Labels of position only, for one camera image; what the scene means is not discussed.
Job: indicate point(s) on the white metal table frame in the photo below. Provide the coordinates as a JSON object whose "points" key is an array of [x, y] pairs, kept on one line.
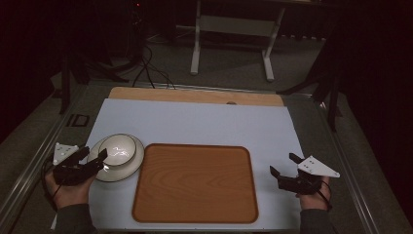
{"points": [[233, 26]]}

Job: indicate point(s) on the white round bowl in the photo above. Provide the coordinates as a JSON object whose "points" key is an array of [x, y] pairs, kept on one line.
{"points": [[130, 170]]}

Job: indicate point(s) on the person's left hand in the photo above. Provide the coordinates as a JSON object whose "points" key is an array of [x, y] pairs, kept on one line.
{"points": [[69, 195]]}

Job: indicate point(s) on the wooden tray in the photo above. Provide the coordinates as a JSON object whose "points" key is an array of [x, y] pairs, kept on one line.
{"points": [[195, 185]]}

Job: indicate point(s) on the person's right hand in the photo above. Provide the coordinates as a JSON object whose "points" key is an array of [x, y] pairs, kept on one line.
{"points": [[316, 201]]}

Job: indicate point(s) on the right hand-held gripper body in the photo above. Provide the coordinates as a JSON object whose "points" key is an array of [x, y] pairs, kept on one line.
{"points": [[300, 183]]}

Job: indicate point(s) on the white table mat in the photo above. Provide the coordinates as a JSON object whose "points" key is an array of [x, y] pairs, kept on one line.
{"points": [[195, 123]]}

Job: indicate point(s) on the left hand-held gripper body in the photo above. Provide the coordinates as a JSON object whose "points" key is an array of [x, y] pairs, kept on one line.
{"points": [[66, 174]]}

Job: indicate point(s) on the black floor plate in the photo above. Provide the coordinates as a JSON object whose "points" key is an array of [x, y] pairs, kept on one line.
{"points": [[78, 120]]}

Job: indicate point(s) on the black metal stand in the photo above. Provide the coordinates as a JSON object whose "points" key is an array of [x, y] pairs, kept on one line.
{"points": [[332, 97], [65, 84]]}

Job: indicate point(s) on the metal floor rail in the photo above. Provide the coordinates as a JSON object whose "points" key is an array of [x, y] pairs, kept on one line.
{"points": [[32, 169], [354, 182]]}

